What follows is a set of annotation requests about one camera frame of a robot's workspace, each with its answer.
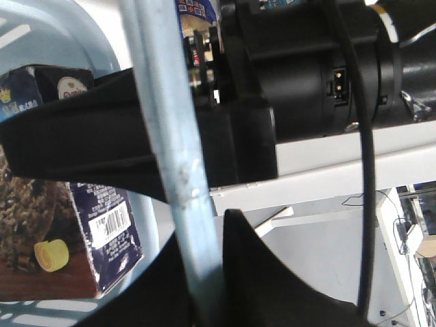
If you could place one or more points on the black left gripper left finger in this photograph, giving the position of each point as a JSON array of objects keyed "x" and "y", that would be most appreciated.
[{"x": 158, "y": 297}]

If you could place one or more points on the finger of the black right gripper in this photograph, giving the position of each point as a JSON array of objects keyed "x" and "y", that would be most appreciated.
[{"x": 96, "y": 137}]

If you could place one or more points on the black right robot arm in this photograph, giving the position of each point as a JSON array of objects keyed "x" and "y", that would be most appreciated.
[{"x": 278, "y": 75}]

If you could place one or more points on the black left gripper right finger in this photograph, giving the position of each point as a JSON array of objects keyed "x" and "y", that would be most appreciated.
[{"x": 263, "y": 291}]

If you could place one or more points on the blue snack bag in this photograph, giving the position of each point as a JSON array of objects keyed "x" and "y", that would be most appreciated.
[{"x": 194, "y": 16}]

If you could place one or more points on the dark blue cookie box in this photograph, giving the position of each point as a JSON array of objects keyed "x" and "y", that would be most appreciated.
[{"x": 59, "y": 239}]

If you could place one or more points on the white supermarket shelving unit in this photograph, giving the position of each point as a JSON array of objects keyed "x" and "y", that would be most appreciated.
[{"x": 323, "y": 170}]

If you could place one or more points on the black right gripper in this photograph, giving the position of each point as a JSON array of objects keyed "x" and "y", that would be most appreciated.
[{"x": 262, "y": 77}]

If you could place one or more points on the light blue plastic basket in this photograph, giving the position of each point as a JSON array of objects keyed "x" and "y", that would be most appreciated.
[{"x": 168, "y": 117}]

